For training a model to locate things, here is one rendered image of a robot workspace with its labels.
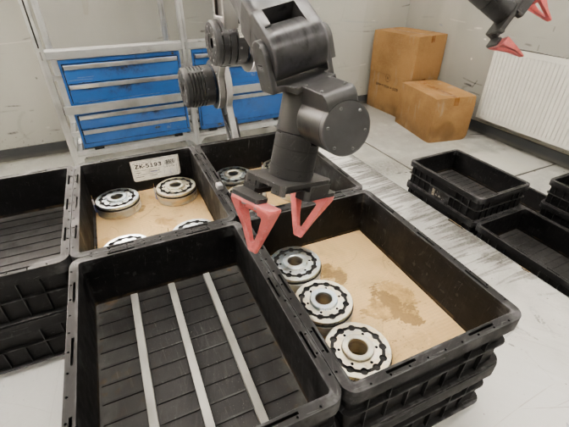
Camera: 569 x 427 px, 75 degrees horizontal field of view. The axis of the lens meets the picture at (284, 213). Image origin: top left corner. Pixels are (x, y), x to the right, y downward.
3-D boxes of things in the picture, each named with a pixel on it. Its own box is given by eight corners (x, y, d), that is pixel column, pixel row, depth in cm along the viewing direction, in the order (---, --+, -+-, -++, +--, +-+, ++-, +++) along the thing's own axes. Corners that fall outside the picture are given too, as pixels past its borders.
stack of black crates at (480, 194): (394, 237, 198) (410, 159, 173) (436, 223, 209) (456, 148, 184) (452, 285, 168) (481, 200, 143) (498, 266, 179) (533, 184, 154)
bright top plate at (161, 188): (151, 184, 100) (151, 182, 100) (188, 175, 104) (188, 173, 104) (162, 201, 93) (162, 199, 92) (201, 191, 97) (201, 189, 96)
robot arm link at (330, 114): (316, 20, 43) (249, 41, 41) (376, 17, 34) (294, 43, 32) (332, 119, 50) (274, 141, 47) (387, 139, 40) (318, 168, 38)
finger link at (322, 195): (323, 241, 55) (339, 182, 52) (295, 253, 50) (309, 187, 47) (289, 224, 59) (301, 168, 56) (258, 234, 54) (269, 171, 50)
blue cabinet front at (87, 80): (85, 147, 252) (57, 60, 221) (190, 130, 278) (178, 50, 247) (85, 149, 250) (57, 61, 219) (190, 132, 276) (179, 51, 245)
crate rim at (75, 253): (76, 173, 95) (74, 164, 93) (194, 152, 105) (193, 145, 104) (74, 270, 64) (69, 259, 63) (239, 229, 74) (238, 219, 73)
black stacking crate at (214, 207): (88, 205, 100) (75, 166, 94) (198, 183, 110) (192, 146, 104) (91, 307, 70) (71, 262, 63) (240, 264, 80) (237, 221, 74)
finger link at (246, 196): (295, 253, 50) (310, 187, 47) (259, 268, 45) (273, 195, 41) (259, 233, 54) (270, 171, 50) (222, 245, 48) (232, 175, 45)
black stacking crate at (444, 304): (243, 265, 80) (240, 221, 73) (360, 231, 90) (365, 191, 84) (340, 446, 50) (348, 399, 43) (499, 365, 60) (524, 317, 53)
